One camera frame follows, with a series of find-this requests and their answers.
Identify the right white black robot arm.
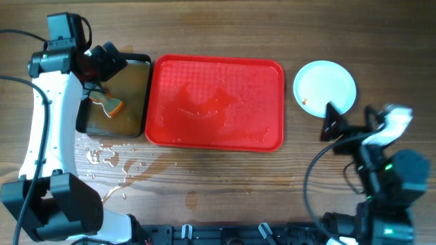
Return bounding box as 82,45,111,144
320,103,430,244

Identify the black tray with brown water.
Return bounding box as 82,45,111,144
76,53,152,137

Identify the red plastic tray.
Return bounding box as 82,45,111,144
144,54,285,152

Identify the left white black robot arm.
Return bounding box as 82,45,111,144
1,42,151,244

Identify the orange sponge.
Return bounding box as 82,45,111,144
89,91,124,118

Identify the black mounting rail base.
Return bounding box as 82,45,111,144
142,223,328,245

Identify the pale blue plate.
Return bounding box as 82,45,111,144
293,61,357,118

